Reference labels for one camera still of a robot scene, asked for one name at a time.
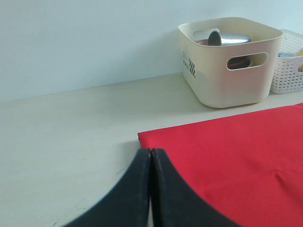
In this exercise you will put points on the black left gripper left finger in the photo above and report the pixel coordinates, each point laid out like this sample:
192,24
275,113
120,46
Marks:
127,203

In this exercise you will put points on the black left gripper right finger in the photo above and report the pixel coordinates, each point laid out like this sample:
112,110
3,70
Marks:
174,203

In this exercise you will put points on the stainless steel cup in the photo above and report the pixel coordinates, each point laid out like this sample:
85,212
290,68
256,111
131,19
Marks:
217,38

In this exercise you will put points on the blue white milk carton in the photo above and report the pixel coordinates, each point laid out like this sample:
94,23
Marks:
286,55

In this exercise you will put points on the yellow lemon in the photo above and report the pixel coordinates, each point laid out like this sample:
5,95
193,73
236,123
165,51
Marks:
300,53

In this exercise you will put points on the red tablecloth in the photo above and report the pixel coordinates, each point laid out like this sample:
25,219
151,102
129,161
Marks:
249,167

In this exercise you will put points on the cream plastic bin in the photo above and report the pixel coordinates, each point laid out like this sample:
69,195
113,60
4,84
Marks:
205,67

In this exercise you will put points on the white perforated basket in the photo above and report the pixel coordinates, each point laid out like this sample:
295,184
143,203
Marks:
286,77

